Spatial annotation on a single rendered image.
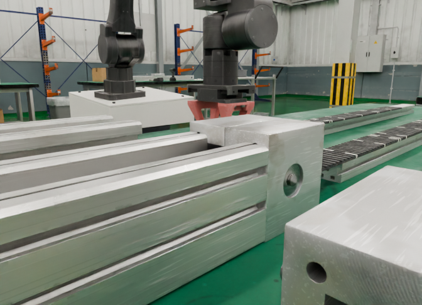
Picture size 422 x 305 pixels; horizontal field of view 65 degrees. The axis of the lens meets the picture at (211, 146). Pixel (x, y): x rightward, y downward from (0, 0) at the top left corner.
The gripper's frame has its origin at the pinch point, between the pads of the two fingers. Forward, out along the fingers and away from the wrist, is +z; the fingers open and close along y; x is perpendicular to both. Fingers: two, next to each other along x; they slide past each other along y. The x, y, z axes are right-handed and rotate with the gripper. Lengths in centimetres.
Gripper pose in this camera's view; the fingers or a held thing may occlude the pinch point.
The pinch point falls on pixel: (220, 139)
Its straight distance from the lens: 57.1
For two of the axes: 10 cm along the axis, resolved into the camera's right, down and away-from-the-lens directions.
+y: 6.9, 1.6, -7.1
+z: 0.0, 9.8, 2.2
